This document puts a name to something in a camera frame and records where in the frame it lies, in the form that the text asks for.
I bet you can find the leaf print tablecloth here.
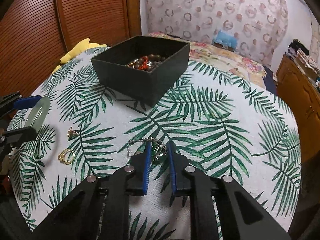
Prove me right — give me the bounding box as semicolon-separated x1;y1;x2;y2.
9;45;302;240

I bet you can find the floral bedspread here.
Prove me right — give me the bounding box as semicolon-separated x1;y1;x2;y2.
145;31;267;78

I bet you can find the wooden side cabinet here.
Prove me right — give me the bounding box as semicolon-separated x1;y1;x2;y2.
275;54;320;135

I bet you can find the stack of dark folded clothes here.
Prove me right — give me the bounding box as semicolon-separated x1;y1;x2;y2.
286;39;313;60

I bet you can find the dark blue bed sheet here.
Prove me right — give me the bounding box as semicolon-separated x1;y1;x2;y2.
262;65;278;93

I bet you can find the brown wooden bead bracelet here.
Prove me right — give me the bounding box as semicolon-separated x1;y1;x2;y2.
135;52;167;72

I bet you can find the stack of light folded cloths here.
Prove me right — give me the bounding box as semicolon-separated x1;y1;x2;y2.
296;47;320;73

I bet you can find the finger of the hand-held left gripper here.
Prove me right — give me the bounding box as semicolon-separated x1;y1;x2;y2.
0;91;43;110
0;126;37;160

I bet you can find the wooden louvered wardrobe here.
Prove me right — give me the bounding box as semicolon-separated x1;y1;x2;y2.
0;0;142;98

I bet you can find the small brown box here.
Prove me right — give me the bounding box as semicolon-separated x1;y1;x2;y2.
214;42;235;52

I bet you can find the silver necklace green pendant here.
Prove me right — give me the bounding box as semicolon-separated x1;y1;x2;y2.
126;137;168;162

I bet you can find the red coral bracelet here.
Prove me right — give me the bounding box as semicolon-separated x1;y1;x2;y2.
136;56;150;72

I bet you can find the yellow plush toy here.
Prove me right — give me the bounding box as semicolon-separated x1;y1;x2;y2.
52;38;108;73

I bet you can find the blue plush toy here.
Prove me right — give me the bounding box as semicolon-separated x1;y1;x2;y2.
212;29;238;48

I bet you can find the ring pattern curtain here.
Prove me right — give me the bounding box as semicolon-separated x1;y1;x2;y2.
145;0;289;62

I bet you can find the black jewelry box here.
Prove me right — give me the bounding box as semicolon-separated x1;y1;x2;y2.
90;35;191;107

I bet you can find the gold ring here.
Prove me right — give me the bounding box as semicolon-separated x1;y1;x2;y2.
58;149;75;165

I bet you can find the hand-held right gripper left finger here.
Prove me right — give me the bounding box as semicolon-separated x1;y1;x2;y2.
30;141;153;240

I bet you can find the pale green jade bangle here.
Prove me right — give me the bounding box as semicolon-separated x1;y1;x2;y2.
26;96;50;132

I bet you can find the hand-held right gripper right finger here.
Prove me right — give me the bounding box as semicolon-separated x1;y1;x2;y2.
167;141;292;240

